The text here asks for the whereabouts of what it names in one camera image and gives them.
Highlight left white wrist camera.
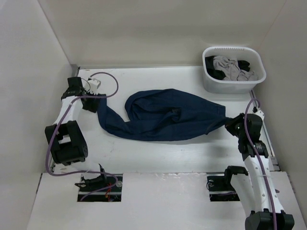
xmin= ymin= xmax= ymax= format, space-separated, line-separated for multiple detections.
xmin=86 ymin=78 xmax=101 ymax=94

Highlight white plastic laundry basket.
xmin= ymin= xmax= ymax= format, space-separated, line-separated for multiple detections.
xmin=202 ymin=46 xmax=266 ymax=94

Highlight grey crumpled garment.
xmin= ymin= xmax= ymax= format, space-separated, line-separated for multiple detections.
xmin=213 ymin=56 xmax=258 ymax=81

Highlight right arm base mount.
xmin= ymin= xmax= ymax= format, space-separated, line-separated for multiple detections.
xmin=206 ymin=173 xmax=240 ymax=202

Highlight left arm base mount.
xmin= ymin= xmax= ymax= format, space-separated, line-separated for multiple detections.
xmin=74 ymin=174 xmax=123 ymax=202

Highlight black crumpled garment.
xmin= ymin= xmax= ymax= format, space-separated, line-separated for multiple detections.
xmin=204 ymin=56 xmax=251 ymax=81

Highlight dark blue denim trousers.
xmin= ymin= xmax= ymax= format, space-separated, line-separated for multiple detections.
xmin=97 ymin=89 xmax=229 ymax=141

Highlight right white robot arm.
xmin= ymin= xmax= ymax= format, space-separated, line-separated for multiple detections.
xmin=222 ymin=111 xmax=295 ymax=230

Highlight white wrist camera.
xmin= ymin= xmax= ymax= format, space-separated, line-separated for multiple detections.
xmin=252 ymin=106 xmax=264 ymax=120
xmin=86 ymin=78 xmax=101 ymax=94

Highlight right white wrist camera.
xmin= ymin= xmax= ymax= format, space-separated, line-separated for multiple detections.
xmin=252 ymin=106 xmax=264 ymax=120

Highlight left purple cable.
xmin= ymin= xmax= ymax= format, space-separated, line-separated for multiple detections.
xmin=45 ymin=71 xmax=120 ymax=201

